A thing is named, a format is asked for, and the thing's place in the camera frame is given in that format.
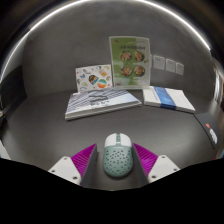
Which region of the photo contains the blue striped book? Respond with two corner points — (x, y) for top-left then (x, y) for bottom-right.
(64, 87), (143, 121)

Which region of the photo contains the green and white perforated mouse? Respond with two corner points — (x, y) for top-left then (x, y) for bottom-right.
(102, 132), (134, 178)

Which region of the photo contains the white sticker sheet card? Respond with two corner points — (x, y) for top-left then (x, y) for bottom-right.
(75, 64), (114, 93)

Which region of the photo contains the white book with blue band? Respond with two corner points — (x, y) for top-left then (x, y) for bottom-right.
(142, 85), (197, 114)

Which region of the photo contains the black mouse pad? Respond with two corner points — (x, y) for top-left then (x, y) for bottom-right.
(194, 111), (222, 150)

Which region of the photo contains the white wall socket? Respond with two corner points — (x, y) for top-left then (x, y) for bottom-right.
(165, 58), (176, 74)
(152, 54), (166, 71)
(175, 61), (185, 76)

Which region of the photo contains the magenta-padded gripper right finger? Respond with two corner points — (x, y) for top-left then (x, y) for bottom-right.
(132, 143), (181, 186)

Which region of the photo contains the black monitor screen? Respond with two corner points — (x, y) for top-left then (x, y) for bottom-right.
(0, 68), (25, 113)

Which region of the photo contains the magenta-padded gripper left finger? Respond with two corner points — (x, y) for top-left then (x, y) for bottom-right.
(48, 143), (99, 188)

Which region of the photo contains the green food poster stand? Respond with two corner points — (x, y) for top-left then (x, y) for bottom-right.
(108, 35), (152, 90)

